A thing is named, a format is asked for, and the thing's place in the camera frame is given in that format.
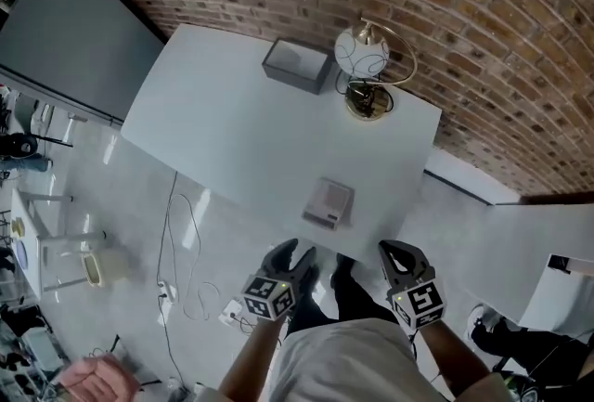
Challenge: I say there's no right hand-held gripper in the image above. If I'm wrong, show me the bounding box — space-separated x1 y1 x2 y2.
378 240 446 331

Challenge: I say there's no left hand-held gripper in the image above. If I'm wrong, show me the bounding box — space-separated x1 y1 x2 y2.
240 238 318 323

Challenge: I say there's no person's right forearm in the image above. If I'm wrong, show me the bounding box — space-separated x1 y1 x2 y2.
415 318 500 402

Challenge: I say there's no person's left forearm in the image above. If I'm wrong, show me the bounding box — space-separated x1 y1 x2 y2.
217 316 282 402

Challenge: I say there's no person's right leg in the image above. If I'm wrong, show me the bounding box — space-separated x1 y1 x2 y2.
331 253 401 323

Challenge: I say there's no white power adapter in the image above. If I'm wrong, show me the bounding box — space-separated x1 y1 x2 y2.
218 299 245 327

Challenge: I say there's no person's grey shirt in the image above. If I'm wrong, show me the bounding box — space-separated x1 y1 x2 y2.
266 318 465 402

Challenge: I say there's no white power strip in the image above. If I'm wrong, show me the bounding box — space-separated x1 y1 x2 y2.
157 279 180 316

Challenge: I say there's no white desk with drawers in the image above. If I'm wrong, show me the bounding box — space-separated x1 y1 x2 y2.
120 22 443 262

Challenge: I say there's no tall white cabinet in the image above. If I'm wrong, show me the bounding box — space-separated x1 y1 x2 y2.
463 198 594 339

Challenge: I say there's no small black device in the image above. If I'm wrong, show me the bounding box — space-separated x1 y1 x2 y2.
549 254 576 275

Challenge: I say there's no beige trash bin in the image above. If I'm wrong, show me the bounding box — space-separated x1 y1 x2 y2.
81 246 129 288

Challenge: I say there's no black open box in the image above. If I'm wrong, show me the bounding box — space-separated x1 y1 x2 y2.
261 36 331 96

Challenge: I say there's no globe table lamp brass arc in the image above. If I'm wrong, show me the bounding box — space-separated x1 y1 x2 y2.
333 18 419 122

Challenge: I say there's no small white table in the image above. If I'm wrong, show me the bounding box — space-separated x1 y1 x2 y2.
8 188 110 294

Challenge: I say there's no grey refrigerator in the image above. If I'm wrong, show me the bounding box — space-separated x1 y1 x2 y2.
0 0 166 127

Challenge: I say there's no white floor cable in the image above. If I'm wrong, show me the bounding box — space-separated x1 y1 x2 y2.
156 170 219 392

